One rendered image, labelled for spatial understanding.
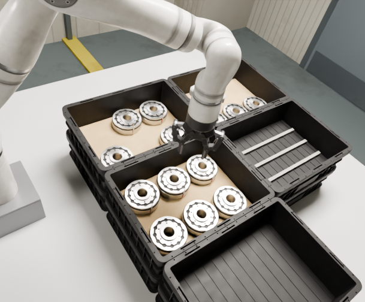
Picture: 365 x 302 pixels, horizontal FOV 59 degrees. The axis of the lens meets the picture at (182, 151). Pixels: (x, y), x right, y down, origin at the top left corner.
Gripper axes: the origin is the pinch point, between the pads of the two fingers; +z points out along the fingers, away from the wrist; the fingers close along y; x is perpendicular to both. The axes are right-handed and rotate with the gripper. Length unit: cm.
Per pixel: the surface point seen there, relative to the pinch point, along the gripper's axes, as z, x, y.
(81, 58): 98, 165, -107
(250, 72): 10, 62, 17
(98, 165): 7.3, -7.1, -24.3
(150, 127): 17.4, 22.3, -16.4
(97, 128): 17.4, 15.6, -33.6
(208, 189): 17.5, 1.9, 8.0
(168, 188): 14.5, -3.7, -4.1
